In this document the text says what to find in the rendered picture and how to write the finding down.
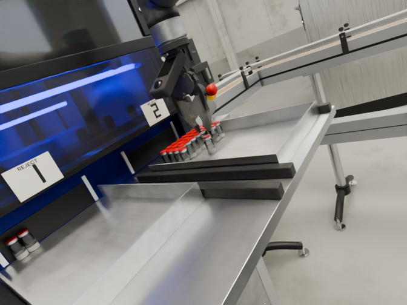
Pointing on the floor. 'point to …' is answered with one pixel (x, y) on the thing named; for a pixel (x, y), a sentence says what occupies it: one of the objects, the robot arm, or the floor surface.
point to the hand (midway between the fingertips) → (200, 127)
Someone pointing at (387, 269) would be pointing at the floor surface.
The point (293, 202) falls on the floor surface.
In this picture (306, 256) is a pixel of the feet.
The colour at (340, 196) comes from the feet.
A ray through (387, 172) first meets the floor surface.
